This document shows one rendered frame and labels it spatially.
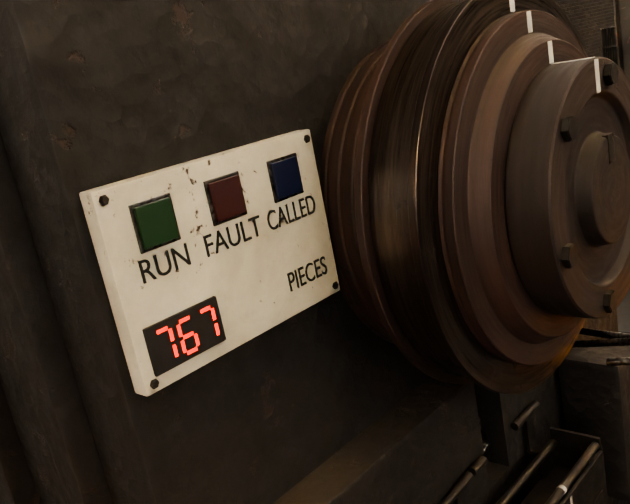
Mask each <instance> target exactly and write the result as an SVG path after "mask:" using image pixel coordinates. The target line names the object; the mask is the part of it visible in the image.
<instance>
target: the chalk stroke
mask: <svg viewBox="0 0 630 504"><path fill-rule="evenodd" d="M509 2H510V11H511V12H514V11H515V4H514V0H509ZM526 16H527V25H528V33H530V32H533V28H532V19H531V11H527V12H526ZM547 43H548V53H549V63H553V64H557V63H564V62H570V61H577V60H583V59H590V58H594V57H589V58H583V59H576V60H570V61H563V62H557V63H554V58H553V48H552V41H548V42H547ZM594 66H595V78H596V90H597V93H599V92H601V87H600V75H599V63H598V59H595V60H594Z"/></svg>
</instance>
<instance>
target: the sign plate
mask: <svg viewBox="0 0 630 504"><path fill-rule="evenodd" d="M293 156H296V157H297V161H298V166H299V171H300V176H301V181H302V186H303V190H302V191H300V192H297V193H295V194H292V195H289V196H287V197H284V198H281V199H277V195H276V191H275V186H274V181H273V176H272V171H271V167H270V164H272V163H275V162H278V161H281V160H284V159H287V158H290V157H293ZM234 175H238V176H239V180H240V184H241V189H242V193H243V198H244V202H245V207H246V212H244V213H242V214H239V215H236V216H234V217H231V218H228V219H226V220H223V221H220V222H216V218H215V214H214V210H213V206H212V201H211V197H210V193H209V188H208V184H210V183H213V182H216V181H219V180H222V179H225V178H228V177H231V176H234ZM79 196H80V200H81V203H82V207H83V210H84V214H85V217H86V221H87V224H88V228H89V231H90V235H91V238H92V242H93V246H94V249H95V253H96V256H97V260H98V263H99V267H100V270H101V274H102V277H103V281H104V284H105V288H106V291H107V295H108V298H109V302H110V305H111V309H112V313H113V316H114V320H115V323H116V327H117V330H118V334H119V337H120V341H121V344H122V348H123V351H124V355H125V358H126V362H127V365H128V369H129V372H130V376H131V379H132V383H133V387H134V390H135V392H136V393H137V394H140V395H143V396H146V397H147V396H150V395H152V394H154V393H155V392H157V391H159V390H161V389H163V388H164V387H166V386H168V385H170V384H172V383H173V382H175V381H177V380H179V379H181V378H182V377H184V376H186V375H188V374H190V373H191V372H193V371H195V370H197V369H199V368H200V367H202V366H204V365H206V364H208V363H209V362H211V361H213V360H215V359H217V358H218V357H220V356H222V355H224V354H226V353H227V352H229V351H231V350H233V349H235V348H236V347H238V346H240V345H242V344H244V343H245V342H247V341H249V340H251V339H253V338H254V337H256V336H258V335H260V334H262V333H263V332H265V331H267V330H269V329H271V328H273V327H274V326H276V325H278V324H280V323H282V322H283V321H285V320H287V319H289V318H291V317H292V316H294V315H296V314H298V313H300V312H301V311H303V310H305V309H307V308H309V307H310V306H312V305H314V304H316V303H318V302H319V301H321V300H323V299H325V298H327V297H328V296H330V295H332V294H334V293H336V292H337V291H339V290H340V286H339V281H338V275H337V270H336V265H335V260H334V254H333V249H332V244H331V239H330V234H329V228H328V223H327V218H326V213H325V208H324V202H323V197H322V192H321V187H320V181H319V176H318V171H317V166H316V161H315V155H314V150H313V145H312V140H311V134H310V130H309V129H304V130H296V131H293V132H289V133H286V134H282V135H279V136H275V137H272V138H268V139H265V140H261V141H258V142H254V143H251V144H247V145H244V146H240V147H237V148H233V149H230V150H226V151H223V152H219V153H216V154H212V155H209V156H205V157H202V158H198V159H195V160H191V161H188V162H184V163H181V164H177V165H174V166H170V167H167V168H163V169H160V170H156V171H153V172H149V173H146V174H142V175H139V176H135V177H132V178H128V179H125V180H121V181H118V182H114V183H111V184H107V185H104V186H100V187H97V188H93V189H90V190H86V191H83V192H80V193H79ZM166 197H169V198H170V200H171V204H172V208H173V212H174V216H175V220H176V224H177V228H178V232H179V237H178V238H175V239H173V240H170V241H167V242H165V243H162V244H159V245H157V246H154V247H152V248H149V249H144V248H143V244H142V240H141V237H140V233H139V229H138V225H137V221H136V218H135V214H134V210H133V208H135V207H138V206H141V205H144V204H148V203H151V202H154V201H157V200H160V199H163V198H166ZM209 305H210V308H214V311H215V315H216V320H213V317H212V313H211V309H210V310H208V311H206V312H203V313H200V310H201V309H203V308H205V307H207V306H209ZM188 315H189V317H190V319H189V320H187V321H185V322H183V323H181V324H180V327H181V331H182V334H183V336H184V335H186V334H188V333H190V332H192V331H193V333H194V334H196V333H197V335H198V338H199V342H200V345H199V346H197V345H196V341H195V338H194V335H192V336H190V337H188V338H186V339H183V336H182V337H179V334H178V330H177V325H179V320H180V319H182V318H184V317H186V316H188ZM216 323H218V327H219V331H220V334H219V335H218V336H217V334H216V330H215V325H214V324H216ZM165 326H167V327H168V329H170V328H172V332H173V335H174V339H175V340H174V341H172V342H171V339H170V335H169V332H168V330H166V331H164V332H162V333H160V334H158V335H157V332H156V331H157V330H159V329H161V328H163V327H165ZM182 340H184V342H185V346H186V350H187V351H189V350H191V349H193V348H194V347H196V346H197V348H198V350H197V351H195V352H193V353H191V354H189V355H187V352H185V353H183V349H182V346H181V342H180V341H182ZM174 344H176V347H177V351H178V354H179V356H178V357H175V354H174V351H173V347H172V345H174Z"/></svg>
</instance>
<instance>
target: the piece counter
mask: <svg viewBox="0 0 630 504"><path fill-rule="evenodd" d="M210 309H211V313H212V317H213V320H216V315H215V311H214V308H210V305H209V306H207V307H205V308H203V309H201V310H200V313H203V312H206V311H208V310H210ZM189 319H190V317H189V315H188V316H186V317H184V318H182V319H180V320H179V325H177V330H178V334H179V337H182V336H183V334H182V331H181V327H180V324H181V323H183V322H185V321H187V320H189ZM214 325H215V330H216V334H217V336H218V335H219V334H220V331H219V327H218V323H216V324H214ZM166 330H168V332H169V335H170V339H171V342H172V341H174V340H175V339H174V335H173V332H172V328H170V329H168V327H167V326H165V327H163V328H161V329H159V330H157V331H156V332H157V335H158V334H160V333H162V332H164V331H166ZM192 335H194V338H195V341H196V345H197V346H199V345H200V342H199V338H198V335H197V333H196V334H194V333H193V331H192V332H190V333H188V334H186V335H184V336H183V339H186V338H188V337H190V336H192ZM180 342H181V346H182V349H183V353H185V352H187V355H189V354H191V353H193V352H195V351H197V350H198V348H197V346H196V347H194V348H193V349H191V350H189V351H187V350H186V346H185V342H184V340H182V341H180ZM172 347H173V351H174V354H175V357H178V356H179V354H178V351H177V347H176V344H174V345H172Z"/></svg>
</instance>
